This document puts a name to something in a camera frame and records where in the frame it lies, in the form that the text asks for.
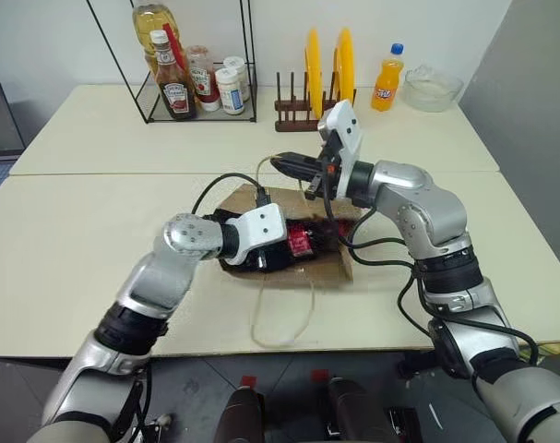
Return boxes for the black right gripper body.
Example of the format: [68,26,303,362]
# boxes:
[304,131,351,201]

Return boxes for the clear glass bowl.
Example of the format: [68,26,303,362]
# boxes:
[400,64,465,114]

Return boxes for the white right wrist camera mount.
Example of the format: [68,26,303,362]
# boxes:
[316,100,365,202]

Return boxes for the dark glass ketchup bottle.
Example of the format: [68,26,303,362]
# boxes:
[149,30,199,123]

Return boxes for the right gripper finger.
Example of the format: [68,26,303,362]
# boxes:
[277,162,321,185]
[270,150,325,168]

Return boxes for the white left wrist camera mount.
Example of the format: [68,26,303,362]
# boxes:
[222,203,290,268]

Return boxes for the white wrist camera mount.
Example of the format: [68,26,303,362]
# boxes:
[316,100,365,202]
[222,203,290,268]

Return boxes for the grey laptop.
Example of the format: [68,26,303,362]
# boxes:
[0,79,28,186]

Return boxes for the red squeeze ketchup bottle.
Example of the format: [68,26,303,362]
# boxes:
[185,44,221,113]

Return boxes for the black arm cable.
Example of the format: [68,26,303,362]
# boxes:
[317,155,539,368]
[190,172,273,218]

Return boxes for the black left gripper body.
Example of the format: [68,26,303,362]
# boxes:
[246,239,300,275]

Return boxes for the dark rounded shape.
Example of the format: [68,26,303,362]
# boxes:
[213,386,268,443]
[324,377,395,443]

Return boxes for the orange soda bottle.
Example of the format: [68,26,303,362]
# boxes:
[370,42,406,113]

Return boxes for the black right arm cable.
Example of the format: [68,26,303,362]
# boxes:
[317,155,539,368]

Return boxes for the dark cola bottle red label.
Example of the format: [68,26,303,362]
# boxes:
[200,208,355,274]

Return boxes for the dark wooden plate rack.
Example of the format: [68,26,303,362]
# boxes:
[274,70,357,134]

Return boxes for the white mayonnaise jar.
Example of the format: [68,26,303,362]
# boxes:
[222,55,252,103]
[214,66,246,116]

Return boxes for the cooking oil bottle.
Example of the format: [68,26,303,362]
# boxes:
[131,2,183,79]

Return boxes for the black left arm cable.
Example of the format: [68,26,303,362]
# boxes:
[190,172,273,218]

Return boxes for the brown paper bag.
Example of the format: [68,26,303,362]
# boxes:
[216,154,356,348]

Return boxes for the black wire rack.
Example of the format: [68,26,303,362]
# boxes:
[85,0,259,126]

